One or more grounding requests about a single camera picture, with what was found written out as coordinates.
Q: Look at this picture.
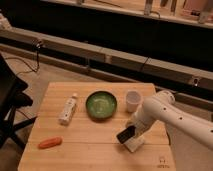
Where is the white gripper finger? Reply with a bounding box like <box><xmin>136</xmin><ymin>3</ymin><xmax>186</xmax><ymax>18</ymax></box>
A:
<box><xmin>134</xmin><ymin>130</ymin><xmax>144</xmax><ymax>138</ymax></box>
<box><xmin>125</xmin><ymin>121</ymin><xmax>134</xmax><ymax>128</ymax></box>

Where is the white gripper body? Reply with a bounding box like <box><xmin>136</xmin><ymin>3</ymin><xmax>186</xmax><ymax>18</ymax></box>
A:
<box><xmin>128</xmin><ymin>113</ymin><xmax>150</xmax><ymax>133</ymax></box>

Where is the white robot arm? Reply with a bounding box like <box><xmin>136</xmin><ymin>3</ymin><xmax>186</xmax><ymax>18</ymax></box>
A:
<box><xmin>126</xmin><ymin>90</ymin><xmax>213</xmax><ymax>150</ymax></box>

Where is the white sponge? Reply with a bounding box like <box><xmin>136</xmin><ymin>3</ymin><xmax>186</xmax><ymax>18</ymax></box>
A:
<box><xmin>124</xmin><ymin>136</ymin><xmax>145</xmax><ymax>153</ymax></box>

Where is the white plastic cup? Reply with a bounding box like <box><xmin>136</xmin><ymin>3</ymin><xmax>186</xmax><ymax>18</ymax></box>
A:
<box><xmin>126</xmin><ymin>90</ymin><xmax>142</xmax><ymax>113</ymax></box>

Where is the green bowl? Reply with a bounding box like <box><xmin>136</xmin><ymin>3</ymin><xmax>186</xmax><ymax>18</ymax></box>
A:
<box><xmin>85</xmin><ymin>91</ymin><xmax>117</xmax><ymax>120</ymax></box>

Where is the white bottle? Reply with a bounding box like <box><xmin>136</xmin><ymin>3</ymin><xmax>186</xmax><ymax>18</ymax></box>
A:
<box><xmin>58</xmin><ymin>93</ymin><xmax>78</xmax><ymax>126</ymax></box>

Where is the orange carrot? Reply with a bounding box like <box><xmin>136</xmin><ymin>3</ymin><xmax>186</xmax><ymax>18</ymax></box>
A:
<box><xmin>38</xmin><ymin>137</ymin><xmax>62</xmax><ymax>149</ymax></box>

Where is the black office chair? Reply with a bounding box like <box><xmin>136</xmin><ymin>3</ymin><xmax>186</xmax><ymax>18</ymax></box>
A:
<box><xmin>0</xmin><ymin>54</ymin><xmax>36</xmax><ymax>149</ymax></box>

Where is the black cable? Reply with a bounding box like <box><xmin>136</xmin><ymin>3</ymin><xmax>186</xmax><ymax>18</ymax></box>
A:
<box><xmin>4</xmin><ymin>40</ymin><xmax>44</xmax><ymax>76</ymax></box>

